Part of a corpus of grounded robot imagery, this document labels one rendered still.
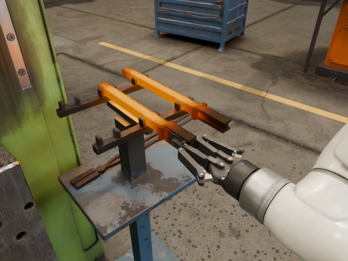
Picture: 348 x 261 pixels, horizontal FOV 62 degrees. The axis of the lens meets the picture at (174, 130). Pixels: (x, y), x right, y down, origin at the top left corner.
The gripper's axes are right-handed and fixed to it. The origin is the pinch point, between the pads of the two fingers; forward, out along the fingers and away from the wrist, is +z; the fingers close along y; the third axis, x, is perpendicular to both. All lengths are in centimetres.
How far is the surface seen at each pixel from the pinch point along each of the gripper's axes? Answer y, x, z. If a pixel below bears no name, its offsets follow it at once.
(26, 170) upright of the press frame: -26, -27, 46
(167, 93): 10.5, 0.9, 17.0
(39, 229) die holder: -31, -32, 26
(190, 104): 11.4, 1.0, 8.3
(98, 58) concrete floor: 127, -99, 300
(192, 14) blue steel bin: 259, -57, 261
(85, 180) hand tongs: -14.3, -25.0, 27.5
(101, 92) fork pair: -2.6, 0.2, 31.3
